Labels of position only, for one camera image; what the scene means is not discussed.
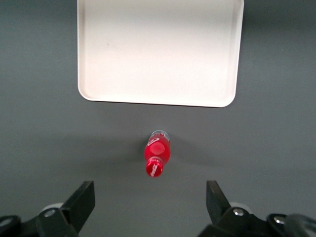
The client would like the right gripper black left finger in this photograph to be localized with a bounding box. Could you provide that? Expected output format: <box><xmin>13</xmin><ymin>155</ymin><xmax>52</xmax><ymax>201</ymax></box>
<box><xmin>34</xmin><ymin>181</ymin><xmax>96</xmax><ymax>237</ymax></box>

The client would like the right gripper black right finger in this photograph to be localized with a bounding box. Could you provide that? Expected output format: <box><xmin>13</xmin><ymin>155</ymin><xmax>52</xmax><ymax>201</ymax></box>
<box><xmin>197</xmin><ymin>180</ymin><xmax>272</xmax><ymax>237</ymax></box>

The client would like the white rectangular plastic tray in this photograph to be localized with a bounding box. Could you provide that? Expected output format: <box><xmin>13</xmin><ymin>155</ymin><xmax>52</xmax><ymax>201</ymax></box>
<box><xmin>77</xmin><ymin>0</ymin><xmax>245</xmax><ymax>108</ymax></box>

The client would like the red coke bottle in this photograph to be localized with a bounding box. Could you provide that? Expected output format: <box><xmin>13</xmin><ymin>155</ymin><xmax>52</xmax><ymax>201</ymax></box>
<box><xmin>144</xmin><ymin>130</ymin><xmax>171</xmax><ymax>178</ymax></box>

